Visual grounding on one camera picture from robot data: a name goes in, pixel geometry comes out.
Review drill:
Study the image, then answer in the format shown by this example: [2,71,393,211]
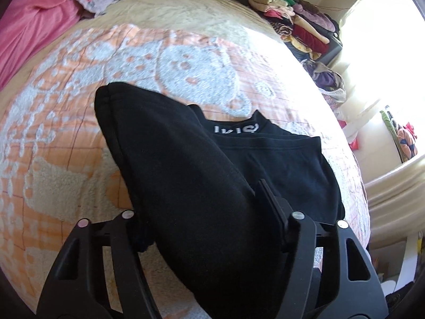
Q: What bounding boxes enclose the black shorts with white print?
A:
[94,82,346,319]

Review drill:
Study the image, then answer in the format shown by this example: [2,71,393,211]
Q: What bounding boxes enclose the purple clothes in white basket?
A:
[300,59,346,96]

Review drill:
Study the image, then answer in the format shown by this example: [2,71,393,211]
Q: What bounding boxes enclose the pink blanket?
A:
[0,0,84,91]

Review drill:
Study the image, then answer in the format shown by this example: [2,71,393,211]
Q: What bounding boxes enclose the orange and white patterned towel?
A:
[0,23,370,319]

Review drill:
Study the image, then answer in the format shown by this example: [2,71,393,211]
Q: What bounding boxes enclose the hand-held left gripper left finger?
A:
[36,210,155,319]

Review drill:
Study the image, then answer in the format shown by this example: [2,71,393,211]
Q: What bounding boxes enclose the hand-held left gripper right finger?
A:
[258,179,389,319]

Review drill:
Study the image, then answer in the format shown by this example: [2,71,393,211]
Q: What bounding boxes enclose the floral fabric bag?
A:
[380,106,419,164]

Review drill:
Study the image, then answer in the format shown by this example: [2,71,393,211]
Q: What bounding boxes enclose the pile of folded clothes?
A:
[248,0,342,61]

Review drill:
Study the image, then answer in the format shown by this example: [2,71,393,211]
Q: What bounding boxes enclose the cream curtain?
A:
[363,154,425,245]

